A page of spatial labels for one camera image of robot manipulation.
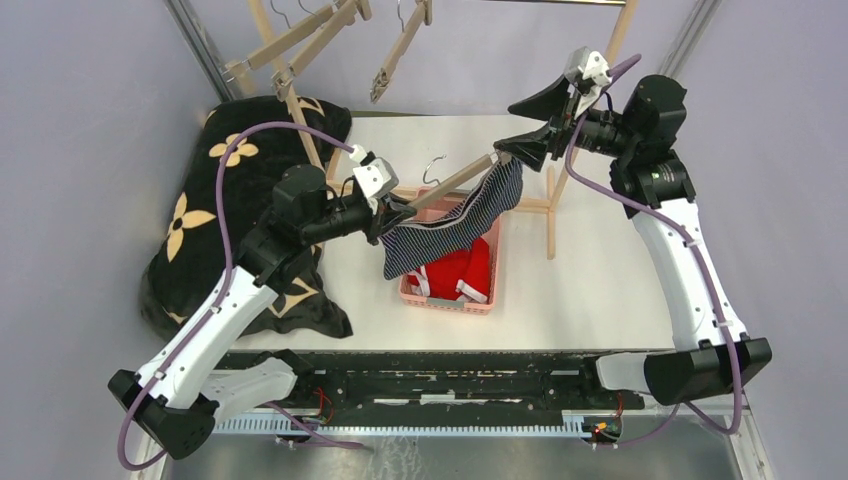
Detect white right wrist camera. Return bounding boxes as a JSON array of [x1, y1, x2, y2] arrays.
[[564, 47, 612, 118]]

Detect red printed underwear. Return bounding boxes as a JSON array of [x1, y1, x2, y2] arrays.
[[406, 238, 489, 303]]

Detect pink perforated plastic basket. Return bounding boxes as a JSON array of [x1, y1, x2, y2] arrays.
[[397, 195, 501, 315]]

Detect wooden hanger holding striped boxers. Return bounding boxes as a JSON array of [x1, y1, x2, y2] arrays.
[[408, 152, 512, 210]]

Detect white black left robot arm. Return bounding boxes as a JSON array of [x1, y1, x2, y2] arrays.
[[108, 158, 416, 471]]

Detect empty wooden clip hanger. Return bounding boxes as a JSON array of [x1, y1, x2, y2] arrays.
[[223, 1, 360, 102]]

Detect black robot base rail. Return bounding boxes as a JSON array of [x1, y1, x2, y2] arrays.
[[276, 351, 645, 438]]

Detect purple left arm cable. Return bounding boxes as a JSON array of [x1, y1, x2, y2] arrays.
[[116, 121, 356, 472]]

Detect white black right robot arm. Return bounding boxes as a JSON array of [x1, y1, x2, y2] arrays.
[[495, 74, 773, 408]]

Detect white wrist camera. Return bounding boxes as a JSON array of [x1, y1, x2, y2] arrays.
[[349, 145, 399, 215], [564, 47, 612, 118]]

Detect wooden clip hanger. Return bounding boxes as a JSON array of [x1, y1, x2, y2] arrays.
[[223, 1, 360, 102], [272, 0, 372, 102]]

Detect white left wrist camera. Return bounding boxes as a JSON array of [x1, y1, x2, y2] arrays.
[[349, 145, 399, 215]]

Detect black beige flower blanket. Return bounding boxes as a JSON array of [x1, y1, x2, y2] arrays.
[[139, 95, 353, 341]]

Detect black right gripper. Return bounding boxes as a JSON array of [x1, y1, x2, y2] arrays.
[[496, 71, 640, 173]]

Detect wooden hanger holding red underwear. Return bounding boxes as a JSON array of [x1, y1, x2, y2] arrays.
[[369, 0, 433, 104]]

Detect dark striped boxer shorts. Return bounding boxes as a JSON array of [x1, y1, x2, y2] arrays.
[[383, 160, 524, 280]]

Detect wooden clothes rack frame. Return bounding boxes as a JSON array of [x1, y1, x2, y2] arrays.
[[246, 0, 641, 260]]

